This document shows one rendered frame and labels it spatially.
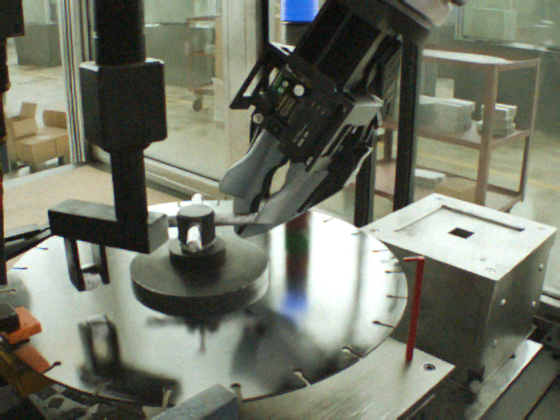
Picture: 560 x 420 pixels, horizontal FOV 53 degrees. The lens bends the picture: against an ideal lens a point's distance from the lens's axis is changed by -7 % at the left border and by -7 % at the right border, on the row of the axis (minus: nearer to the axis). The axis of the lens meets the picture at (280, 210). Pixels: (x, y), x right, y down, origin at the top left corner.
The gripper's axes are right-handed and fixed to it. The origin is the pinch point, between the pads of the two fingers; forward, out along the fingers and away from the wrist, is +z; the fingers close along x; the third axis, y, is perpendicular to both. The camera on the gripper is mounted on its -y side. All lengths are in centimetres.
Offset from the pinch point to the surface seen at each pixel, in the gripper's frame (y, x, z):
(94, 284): 11.3, -3.6, 6.6
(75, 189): -52, -54, 49
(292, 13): -21.6, -16.6, -12.4
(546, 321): -37.3, 30.1, 0.9
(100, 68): 15.7, -7.7, -8.6
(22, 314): 16.8, -4.5, 8.3
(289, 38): -22.1, -15.5, -9.7
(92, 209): 11.8, -6.2, 1.5
